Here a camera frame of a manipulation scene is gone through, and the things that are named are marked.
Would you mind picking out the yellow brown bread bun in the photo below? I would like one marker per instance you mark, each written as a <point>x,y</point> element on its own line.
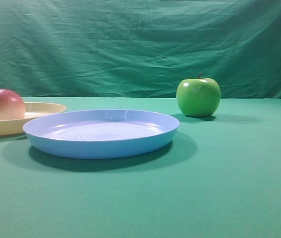
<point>12,106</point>

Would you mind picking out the green apple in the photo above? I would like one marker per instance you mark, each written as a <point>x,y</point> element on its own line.
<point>198,97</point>

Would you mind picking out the green table cloth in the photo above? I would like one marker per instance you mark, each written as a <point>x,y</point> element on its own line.
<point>220,178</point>

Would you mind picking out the blue plastic plate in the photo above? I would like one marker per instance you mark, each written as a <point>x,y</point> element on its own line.
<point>101,134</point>

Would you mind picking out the green backdrop cloth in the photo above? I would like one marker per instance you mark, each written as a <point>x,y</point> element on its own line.
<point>139,48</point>

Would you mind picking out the pale yellow plastic plate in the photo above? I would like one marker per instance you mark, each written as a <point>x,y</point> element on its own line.
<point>33,110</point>

